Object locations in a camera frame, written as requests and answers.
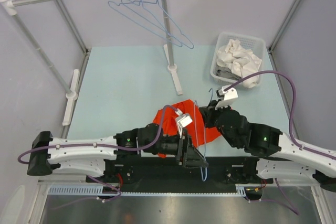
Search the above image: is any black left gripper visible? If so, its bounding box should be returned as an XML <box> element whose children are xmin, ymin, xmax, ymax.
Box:
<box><xmin>142</xmin><ymin>128</ymin><xmax>207</xmax><ymax>168</ymax></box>

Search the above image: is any orange t shirt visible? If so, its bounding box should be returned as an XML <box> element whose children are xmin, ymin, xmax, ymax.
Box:
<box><xmin>162</xmin><ymin>100</ymin><xmax>221</xmax><ymax>147</ymax></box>

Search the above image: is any grey t shirt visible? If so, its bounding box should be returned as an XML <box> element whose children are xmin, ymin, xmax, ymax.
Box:
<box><xmin>216</xmin><ymin>67</ymin><xmax>241</xmax><ymax>81</ymax></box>

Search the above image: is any white t shirt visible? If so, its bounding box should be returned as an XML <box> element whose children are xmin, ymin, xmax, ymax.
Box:
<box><xmin>215</xmin><ymin>39</ymin><xmax>262</xmax><ymax>79</ymax></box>

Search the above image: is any blue wire hanger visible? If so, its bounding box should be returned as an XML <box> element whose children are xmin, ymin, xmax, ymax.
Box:
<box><xmin>120</xmin><ymin>0</ymin><xmax>194</xmax><ymax>49</ymax></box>

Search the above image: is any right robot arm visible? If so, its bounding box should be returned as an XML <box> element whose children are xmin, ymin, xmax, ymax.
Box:
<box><xmin>199</xmin><ymin>100</ymin><xmax>335</xmax><ymax>192</ymax></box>

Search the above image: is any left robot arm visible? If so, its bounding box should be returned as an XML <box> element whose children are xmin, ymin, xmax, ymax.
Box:
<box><xmin>27</xmin><ymin>123</ymin><xmax>208</xmax><ymax>182</ymax></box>

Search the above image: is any white plastic basket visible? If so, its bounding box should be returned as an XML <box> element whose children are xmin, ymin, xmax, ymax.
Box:
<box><xmin>210</xmin><ymin>32</ymin><xmax>266</xmax><ymax>86</ymax></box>

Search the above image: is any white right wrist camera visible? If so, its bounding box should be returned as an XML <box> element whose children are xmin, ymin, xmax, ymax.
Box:
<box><xmin>215</xmin><ymin>86</ymin><xmax>238</xmax><ymax>110</ymax></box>

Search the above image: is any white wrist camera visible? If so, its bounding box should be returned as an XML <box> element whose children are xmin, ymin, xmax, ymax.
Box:
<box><xmin>215</xmin><ymin>86</ymin><xmax>238</xmax><ymax>110</ymax></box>
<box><xmin>175</xmin><ymin>109</ymin><xmax>193</xmax><ymax>137</ymax></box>

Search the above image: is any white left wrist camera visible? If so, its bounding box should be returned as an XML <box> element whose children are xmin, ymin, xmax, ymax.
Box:
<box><xmin>175</xmin><ymin>109</ymin><xmax>193</xmax><ymax>137</ymax></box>

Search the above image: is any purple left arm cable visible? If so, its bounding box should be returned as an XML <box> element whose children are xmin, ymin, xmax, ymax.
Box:
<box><xmin>17</xmin><ymin>104</ymin><xmax>182</xmax><ymax>166</ymax></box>

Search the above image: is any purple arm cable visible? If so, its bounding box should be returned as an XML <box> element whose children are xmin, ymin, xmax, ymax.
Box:
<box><xmin>223</xmin><ymin>70</ymin><xmax>336</xmax><ymax>161</ymax></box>
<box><xmin>17</xmin><ymin>104</ymin><xmax>182</xmax><ymax>166</ymax></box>

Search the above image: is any grey slotted cable duct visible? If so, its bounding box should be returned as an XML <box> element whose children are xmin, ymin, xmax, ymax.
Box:
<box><xmin>47</xmin><ymin>185</ymin><xmax>261</xmax><ymax>197</ymax></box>

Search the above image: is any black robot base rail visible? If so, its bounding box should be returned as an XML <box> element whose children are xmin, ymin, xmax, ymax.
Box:
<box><xmin>97</xmin><ymin>156</ymin><xmax>272</xmax><ymax>194</ymax></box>

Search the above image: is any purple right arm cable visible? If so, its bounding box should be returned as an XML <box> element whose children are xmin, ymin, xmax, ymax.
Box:
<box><xmin>223</xmin><ymin>70</ymin><xmax>336</xmax><ymax>161</ymax></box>

